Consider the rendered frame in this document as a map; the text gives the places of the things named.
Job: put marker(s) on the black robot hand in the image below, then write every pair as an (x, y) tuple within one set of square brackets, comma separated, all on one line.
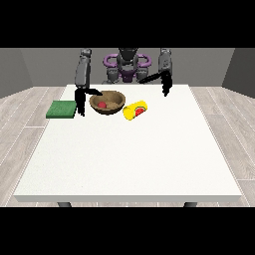
[(165, 80), (80, 98)]

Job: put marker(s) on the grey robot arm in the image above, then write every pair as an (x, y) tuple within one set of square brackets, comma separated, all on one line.
[(83, 69), (164, 60)]

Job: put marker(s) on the green square pad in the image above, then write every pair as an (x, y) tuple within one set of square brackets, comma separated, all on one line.
[(61, 109)]

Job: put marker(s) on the small red ball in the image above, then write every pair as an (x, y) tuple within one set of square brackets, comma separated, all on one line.
[(102, 105)]

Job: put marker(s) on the brown wooden bowl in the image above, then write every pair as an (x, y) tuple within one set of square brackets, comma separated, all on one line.
[(111, 102)]

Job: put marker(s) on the yellow cup with melon print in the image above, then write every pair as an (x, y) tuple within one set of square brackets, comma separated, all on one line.
[(134, 110)]

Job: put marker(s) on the grey robot trunk purple rings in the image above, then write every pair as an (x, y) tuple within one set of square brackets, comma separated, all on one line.
[(127, 68)]

